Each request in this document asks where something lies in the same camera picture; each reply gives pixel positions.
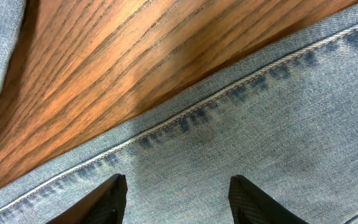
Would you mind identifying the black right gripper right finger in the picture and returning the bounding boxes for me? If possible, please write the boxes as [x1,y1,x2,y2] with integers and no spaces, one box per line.
[228,175,306,224]

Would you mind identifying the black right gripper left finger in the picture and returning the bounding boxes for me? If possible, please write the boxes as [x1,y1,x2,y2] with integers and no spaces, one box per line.
[49,174,128,224]

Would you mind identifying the long blue denim jeans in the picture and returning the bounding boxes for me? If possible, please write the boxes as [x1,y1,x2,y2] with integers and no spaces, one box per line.
[0,4,358,223]

